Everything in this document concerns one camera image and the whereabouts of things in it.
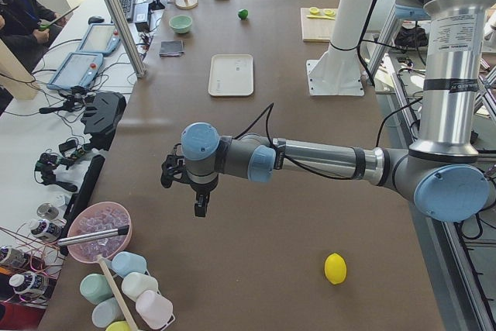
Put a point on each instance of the grey folded cloth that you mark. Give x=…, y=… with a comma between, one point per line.
x=173, y=48

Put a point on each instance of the cream plastic cup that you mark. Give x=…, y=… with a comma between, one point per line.
x=135, y=283

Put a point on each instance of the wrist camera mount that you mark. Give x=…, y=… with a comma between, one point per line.
x=173, y=169

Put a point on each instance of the yellow lemon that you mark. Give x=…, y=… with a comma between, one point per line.
x=335, y=269

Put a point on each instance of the green plastic cup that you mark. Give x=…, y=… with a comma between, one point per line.
x=95, y=288

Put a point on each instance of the black keyboard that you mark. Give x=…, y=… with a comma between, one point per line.
x=128, y=8

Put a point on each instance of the black plastic bracket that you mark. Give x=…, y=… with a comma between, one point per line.
x=101, y=117

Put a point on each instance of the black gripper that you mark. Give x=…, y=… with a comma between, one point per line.
x=200, y=189

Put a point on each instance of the computer mouse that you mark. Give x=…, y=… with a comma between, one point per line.
x=95, y=20

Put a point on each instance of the teach pendant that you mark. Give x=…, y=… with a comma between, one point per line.
x=79, y=69
x=100, y=38

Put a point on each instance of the cream rabbit tray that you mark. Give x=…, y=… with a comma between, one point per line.
x=231, y=75

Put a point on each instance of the blue plastic cup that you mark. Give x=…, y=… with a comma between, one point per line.
x=124, y=263

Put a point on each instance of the green ceramic bowl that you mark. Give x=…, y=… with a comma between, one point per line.
x=181, y=24

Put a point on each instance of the yellow plastic cup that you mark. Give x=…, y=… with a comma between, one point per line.
x=121, y=325

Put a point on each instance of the lower teach pendant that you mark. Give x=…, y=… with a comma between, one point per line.
x=79, y=69

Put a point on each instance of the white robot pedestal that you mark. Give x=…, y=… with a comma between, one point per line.
x=337, y=71

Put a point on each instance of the pink plastic cup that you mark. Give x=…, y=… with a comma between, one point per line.
x=155, y=309

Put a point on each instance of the wooden stick handle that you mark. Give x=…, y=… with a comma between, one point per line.
x=117, y=294

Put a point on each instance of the aluminium frame post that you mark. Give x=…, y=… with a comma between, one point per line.
x=121, y=24

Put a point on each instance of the lemon slice half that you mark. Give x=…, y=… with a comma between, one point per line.
x=329, y=12
x=314, y=11

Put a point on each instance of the green lemon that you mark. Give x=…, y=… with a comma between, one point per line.
x=243, y=14

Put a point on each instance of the upper teach pendant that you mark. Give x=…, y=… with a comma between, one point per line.
x=100, y=38

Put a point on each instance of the wooden cutting board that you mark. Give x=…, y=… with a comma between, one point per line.
x=316, y=30

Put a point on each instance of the metal tongs tool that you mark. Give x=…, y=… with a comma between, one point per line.
x=88, y=237

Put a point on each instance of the black flat bar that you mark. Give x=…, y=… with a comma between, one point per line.
x=79, y=202

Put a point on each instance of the pink bowl with ice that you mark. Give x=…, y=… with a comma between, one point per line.
x=98, y=218

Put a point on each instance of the seated person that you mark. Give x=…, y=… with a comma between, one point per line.
x=30, y=29

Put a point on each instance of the grey-blue plastic cup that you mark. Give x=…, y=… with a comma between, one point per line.
x=106, y=313

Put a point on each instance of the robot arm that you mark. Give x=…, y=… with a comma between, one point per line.
x=437, y=173

